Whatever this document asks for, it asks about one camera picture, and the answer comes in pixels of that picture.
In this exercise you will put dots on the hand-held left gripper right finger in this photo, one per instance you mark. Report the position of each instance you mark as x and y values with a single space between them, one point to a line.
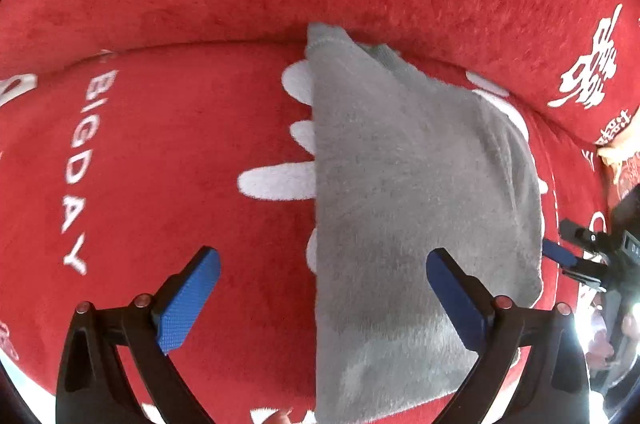
457 301

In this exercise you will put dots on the grey knit sweater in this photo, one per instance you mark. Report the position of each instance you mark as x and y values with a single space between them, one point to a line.
400 184

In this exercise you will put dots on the person's right hand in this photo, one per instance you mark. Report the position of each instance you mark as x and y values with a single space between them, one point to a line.
600 349

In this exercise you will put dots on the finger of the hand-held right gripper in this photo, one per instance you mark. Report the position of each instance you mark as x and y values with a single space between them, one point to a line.
560 252
575 231

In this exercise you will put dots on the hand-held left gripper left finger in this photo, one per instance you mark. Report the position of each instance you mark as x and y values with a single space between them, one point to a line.
187 301

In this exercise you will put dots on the red printed plush sofa cover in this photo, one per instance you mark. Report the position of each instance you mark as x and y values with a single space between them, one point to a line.
165 144

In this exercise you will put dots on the beige and red printed cushion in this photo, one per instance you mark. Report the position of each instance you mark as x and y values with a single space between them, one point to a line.
622 159

